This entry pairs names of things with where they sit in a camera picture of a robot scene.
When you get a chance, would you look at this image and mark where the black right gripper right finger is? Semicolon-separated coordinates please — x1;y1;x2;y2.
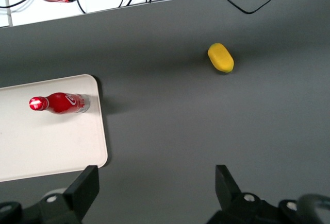
206;164;279;224

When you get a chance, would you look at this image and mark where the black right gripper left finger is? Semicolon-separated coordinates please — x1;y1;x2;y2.
23;165;101;224

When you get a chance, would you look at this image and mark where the red coke bottle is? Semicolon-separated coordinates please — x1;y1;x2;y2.
28;92;91;115

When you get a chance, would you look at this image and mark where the beige plastic tray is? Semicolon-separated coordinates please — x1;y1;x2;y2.
0;74;108;183

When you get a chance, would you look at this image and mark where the yellow lemon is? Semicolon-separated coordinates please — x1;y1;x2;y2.
207;43;235;74

